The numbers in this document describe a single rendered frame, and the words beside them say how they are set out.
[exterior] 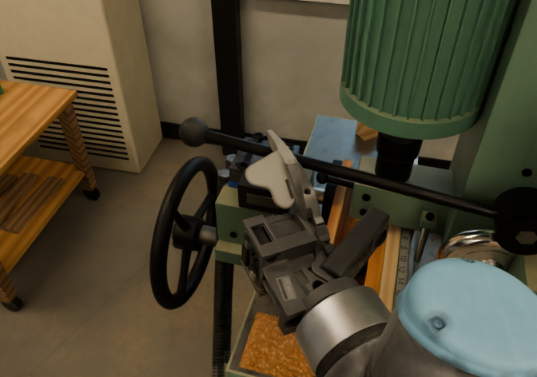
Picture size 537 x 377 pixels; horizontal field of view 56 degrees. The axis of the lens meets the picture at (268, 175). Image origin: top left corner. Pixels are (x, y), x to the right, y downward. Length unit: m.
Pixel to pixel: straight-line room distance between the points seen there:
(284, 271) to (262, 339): 0.20
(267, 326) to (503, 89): 0.41
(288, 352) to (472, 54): 0.41
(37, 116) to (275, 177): 1.44
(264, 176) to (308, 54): 1.59
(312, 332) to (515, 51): 0.34
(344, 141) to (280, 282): 0.56
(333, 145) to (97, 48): 1.25
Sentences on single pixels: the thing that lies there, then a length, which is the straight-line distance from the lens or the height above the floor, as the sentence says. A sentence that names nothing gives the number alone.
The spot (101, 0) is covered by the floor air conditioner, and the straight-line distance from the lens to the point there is 1.95.
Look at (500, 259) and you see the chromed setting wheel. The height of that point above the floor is 1.05.
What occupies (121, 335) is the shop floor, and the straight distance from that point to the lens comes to 1.83.
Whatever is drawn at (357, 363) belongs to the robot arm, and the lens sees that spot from 0.45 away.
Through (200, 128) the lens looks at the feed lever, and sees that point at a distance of 0.58.
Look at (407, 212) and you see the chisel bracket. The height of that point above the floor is 1.00.
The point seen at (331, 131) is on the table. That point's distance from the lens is 1.04.
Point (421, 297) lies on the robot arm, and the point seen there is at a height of 1.26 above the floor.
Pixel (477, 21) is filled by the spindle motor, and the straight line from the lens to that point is 0.55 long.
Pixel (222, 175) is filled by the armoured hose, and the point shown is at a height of 0.97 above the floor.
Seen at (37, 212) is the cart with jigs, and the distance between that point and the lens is 2.04.
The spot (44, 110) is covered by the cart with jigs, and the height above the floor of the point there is 0.53.
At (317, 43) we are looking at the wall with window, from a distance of 2.08.
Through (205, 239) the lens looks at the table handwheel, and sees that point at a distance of 0.93.
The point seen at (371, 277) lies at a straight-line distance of 0.73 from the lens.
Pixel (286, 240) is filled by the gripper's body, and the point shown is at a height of 1.13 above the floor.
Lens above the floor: 1.52
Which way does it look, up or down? 42 degrees down
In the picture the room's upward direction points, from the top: straight up
